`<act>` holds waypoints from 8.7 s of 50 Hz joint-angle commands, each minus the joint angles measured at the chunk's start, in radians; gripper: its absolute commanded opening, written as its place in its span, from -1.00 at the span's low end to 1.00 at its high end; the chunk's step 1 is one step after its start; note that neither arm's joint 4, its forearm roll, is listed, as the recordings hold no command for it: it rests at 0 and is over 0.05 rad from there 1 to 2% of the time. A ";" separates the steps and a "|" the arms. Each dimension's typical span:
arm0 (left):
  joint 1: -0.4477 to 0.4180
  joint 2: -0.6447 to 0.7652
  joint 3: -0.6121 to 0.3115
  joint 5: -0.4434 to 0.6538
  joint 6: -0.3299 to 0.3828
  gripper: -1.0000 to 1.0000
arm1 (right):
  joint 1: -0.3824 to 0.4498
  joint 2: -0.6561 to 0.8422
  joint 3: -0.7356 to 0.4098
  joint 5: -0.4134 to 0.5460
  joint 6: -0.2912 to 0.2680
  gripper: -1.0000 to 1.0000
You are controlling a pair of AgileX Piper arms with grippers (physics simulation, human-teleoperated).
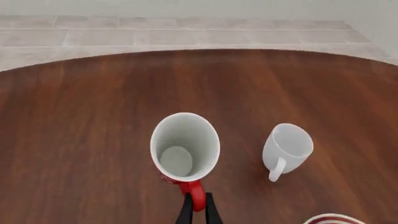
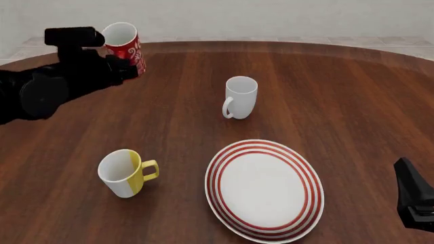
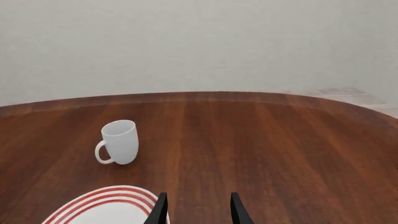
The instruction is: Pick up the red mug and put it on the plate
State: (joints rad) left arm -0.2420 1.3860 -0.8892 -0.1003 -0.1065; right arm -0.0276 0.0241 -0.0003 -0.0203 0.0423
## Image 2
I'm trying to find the red mug with white pattern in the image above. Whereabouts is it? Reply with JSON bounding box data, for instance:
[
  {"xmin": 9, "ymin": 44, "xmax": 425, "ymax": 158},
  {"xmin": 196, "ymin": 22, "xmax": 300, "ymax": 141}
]
[{"xmin": 100, "ymin": 22, "xmax": 147, "ymax": 80}]

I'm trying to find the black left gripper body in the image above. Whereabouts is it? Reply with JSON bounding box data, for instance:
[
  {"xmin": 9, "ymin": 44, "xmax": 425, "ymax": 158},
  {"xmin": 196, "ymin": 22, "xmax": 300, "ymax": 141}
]
[{"xmin": 79, "ymin": 47, "xmax": 123, "ymax": 89}]

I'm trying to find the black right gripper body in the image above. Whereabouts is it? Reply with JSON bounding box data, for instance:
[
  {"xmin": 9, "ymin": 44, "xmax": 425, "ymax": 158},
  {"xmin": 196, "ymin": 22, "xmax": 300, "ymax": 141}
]
[{"xmin": 395, "ymin": 199, "xmax": 434, "ymax": 233}]

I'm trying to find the yellow and white mug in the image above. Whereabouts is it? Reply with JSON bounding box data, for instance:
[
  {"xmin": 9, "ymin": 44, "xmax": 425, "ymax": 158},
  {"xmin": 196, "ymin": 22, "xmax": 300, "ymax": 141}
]
[{"xmin": 97, "ymin": 148, "xmax": 160, "ymax": 199}]

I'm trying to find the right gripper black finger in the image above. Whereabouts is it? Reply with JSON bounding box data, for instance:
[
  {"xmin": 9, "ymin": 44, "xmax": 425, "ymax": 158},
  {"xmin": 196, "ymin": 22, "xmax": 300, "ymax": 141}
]
[{"xmin": 393, "ymin": 157, "xmax": 434, "ymax": 207}]

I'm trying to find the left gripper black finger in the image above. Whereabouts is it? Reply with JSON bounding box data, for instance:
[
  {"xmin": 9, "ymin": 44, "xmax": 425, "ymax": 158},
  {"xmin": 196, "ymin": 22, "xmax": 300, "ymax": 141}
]
[
  {"xmin": 106, "ymin": 54, "xmax": 137, "ymax": 71},
  {"xmin": 117, "ymin": 66, "xmax": 140, "ymax": 83}
]

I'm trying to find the white plate with red rings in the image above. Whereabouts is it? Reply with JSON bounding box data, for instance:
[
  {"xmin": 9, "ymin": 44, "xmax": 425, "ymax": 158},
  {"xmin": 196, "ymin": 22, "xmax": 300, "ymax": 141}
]
[{"xmin": 204, "ymin": 138, "xmax": 326, "ymax": 242}]

